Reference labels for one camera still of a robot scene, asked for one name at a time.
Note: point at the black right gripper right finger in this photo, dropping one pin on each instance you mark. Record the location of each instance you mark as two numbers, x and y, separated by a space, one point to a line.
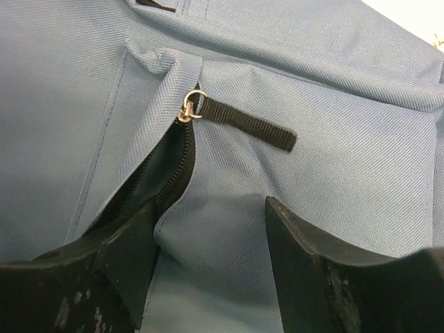
325 284

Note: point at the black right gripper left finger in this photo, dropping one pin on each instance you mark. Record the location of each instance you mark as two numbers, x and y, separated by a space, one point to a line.
98 283

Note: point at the blue student backpack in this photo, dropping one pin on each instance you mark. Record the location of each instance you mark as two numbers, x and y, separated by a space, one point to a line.
208 108

